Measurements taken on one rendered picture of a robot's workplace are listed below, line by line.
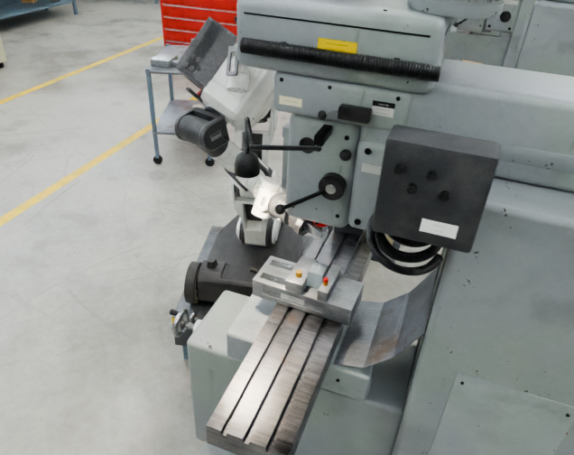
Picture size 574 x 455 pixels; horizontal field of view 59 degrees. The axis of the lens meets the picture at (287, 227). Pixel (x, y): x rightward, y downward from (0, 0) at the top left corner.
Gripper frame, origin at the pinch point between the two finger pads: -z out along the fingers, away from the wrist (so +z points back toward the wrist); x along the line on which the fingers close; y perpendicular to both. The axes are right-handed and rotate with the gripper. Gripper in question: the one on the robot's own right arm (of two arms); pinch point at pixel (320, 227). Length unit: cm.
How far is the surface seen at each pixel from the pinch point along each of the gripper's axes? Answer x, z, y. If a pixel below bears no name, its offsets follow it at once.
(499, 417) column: 1, -66, 30
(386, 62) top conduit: -10, -19, -56
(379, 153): -5.3, -18.7, -33.6
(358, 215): -6.3, -16.3, -15.2
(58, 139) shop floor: 85, 376, 130
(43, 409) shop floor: -65, 101, 125
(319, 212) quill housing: -8.7, -5.1, -11.7
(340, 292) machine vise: 4.2, -8.1, 24.3
